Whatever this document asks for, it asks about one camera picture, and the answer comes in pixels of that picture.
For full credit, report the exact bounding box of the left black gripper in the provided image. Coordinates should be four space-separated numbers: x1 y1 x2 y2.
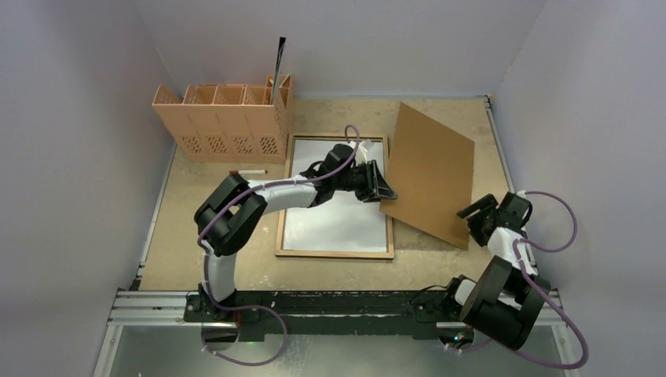
334 161 397 203

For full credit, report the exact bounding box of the brown cardboard backing board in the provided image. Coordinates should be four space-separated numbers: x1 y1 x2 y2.
379 103 474 249

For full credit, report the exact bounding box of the landscape photo print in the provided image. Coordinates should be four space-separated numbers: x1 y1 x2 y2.
279 137 389 255

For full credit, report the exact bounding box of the wooden picture frame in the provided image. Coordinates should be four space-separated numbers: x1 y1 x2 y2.
275 132 394 260

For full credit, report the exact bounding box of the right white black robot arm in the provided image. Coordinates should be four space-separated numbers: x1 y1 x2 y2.
441 192 551 350

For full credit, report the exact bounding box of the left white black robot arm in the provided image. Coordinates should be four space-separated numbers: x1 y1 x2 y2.
194 144 397 321

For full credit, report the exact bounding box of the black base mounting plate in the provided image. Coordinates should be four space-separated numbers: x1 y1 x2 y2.
184 287 475 347

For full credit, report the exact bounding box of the red capped white marker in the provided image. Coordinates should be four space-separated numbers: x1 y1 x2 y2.
229 169 268 175

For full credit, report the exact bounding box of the black flat strip in rack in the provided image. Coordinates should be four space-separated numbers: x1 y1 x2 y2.
270 36 287 104

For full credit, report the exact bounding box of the orange perforated organizer rack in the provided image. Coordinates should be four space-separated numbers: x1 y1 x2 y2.
152 75 293 163

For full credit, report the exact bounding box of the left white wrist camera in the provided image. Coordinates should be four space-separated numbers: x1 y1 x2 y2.
355 139 374 164

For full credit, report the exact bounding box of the aluminium rail frame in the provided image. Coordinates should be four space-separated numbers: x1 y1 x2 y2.
94 99 580 376

